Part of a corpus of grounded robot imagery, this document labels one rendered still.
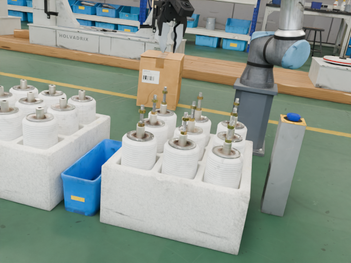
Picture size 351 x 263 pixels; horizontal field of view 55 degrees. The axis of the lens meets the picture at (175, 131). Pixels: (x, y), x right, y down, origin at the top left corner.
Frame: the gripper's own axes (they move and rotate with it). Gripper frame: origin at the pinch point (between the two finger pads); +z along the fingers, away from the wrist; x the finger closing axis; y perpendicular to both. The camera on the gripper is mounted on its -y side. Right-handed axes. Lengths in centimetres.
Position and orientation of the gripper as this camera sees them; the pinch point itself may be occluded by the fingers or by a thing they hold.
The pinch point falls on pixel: (170, 49)
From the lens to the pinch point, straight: 109.0
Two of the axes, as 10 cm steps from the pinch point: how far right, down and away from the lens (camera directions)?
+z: -1.1, 9.3, 3.5
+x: -8.6, 0.9, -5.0
